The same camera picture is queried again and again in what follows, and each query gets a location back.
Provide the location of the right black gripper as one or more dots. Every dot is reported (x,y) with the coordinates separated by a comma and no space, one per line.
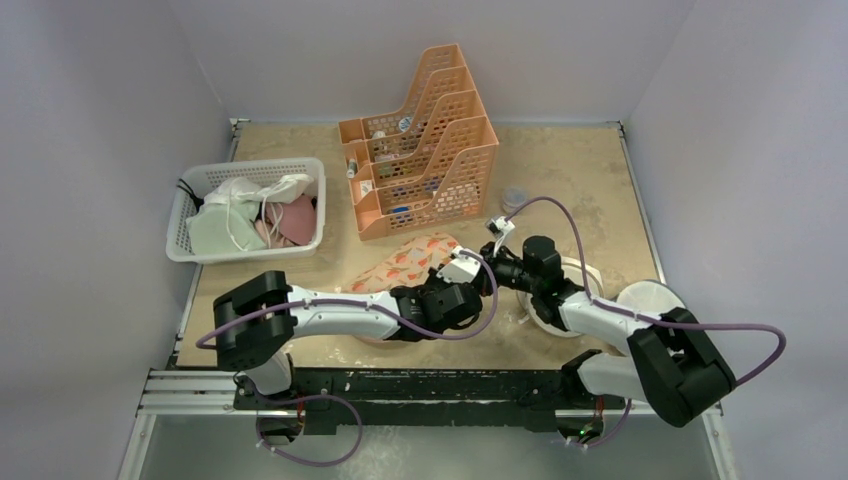
(502,257)

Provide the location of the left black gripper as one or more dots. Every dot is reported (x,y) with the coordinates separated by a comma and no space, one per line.
(433,280)

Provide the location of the floral mesh laundry bag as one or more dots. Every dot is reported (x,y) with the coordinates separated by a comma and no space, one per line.
(407,266)

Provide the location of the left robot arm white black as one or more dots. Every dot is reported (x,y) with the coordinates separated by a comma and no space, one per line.
(254,321)

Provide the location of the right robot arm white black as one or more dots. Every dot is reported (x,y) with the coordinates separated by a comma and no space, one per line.
(668,362)

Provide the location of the white round bag near edge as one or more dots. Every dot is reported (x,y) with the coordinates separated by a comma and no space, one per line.
(649,296)

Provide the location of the orange file organizer rack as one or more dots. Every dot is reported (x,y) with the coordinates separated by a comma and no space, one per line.
(429,162)

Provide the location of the white plastic basket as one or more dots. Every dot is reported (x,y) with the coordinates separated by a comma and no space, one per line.
(197,182)

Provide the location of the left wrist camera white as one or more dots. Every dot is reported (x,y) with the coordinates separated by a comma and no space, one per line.
(461,268)

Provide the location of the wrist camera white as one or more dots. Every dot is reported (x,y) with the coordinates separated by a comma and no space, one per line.
(461,268)
(501,228)

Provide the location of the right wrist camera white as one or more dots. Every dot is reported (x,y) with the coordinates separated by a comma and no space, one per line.
(501,228)

